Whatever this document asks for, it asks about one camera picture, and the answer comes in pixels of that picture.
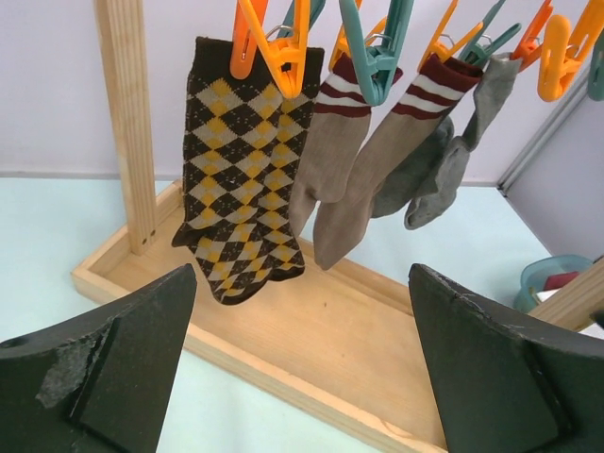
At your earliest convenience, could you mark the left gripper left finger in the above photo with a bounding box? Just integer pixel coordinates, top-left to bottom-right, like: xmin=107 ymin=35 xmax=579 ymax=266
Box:
xmin=1 ymin=264 xmax=197 ymax=452

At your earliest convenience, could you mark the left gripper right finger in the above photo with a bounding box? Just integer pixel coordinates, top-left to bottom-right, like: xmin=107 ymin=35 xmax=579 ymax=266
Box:
xmin=409 ymin=263 xmax=603 ymax=452

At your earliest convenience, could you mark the wooden drying rack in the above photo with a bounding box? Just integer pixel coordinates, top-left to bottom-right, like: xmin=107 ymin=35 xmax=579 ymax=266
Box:
xmin=72 ymin=1 xmax=603 ymax=452

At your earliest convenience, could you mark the teal clip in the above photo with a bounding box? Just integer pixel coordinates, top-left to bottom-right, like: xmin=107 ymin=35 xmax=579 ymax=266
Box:
xmin=332 ymin=0 xmax=413 ymax=107
xmin=460 ymin=0 xmax=522 ymax=68

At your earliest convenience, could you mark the orange clip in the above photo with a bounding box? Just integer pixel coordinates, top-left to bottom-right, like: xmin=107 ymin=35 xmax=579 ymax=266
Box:
xmin=417 ymin=0 xmax=484 ymax=71
xmin=229 ymin=0 xmax=311 ymax=98
xmin=537 ymin=0 xmax=603 ymax=102

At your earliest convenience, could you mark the blue plastic basket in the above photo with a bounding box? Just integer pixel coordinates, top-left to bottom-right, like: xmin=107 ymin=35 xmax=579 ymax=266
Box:
xmin=513 ymin=255 xmax=594 ymax=313

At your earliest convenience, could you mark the dark red sock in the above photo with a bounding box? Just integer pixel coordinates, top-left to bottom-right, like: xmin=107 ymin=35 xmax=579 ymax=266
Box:
xmin=543 ymin=271 xmax=580 ymax=291

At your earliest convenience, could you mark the brown argyle sock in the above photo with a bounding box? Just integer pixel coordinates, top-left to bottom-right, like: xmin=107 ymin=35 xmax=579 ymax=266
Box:
xmin=220 ymin=47 xmax=325 ymax=305
xmin=172 ymin=37 xmax=282 ymax=248

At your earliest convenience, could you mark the grey sock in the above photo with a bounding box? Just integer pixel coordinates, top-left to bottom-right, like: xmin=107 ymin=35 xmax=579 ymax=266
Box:
xmin=404 ymin=53 xmax=521 ymax=230
xmin=371 ymin=117 xmax=455 ymax=218

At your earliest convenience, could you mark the tan striped sock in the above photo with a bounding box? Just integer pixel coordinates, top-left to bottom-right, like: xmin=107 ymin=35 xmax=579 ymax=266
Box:
xmin=289 ymin=54 xmax=372 ymax=236
xmin=312 ymin=55 xmax=483 ymax=271

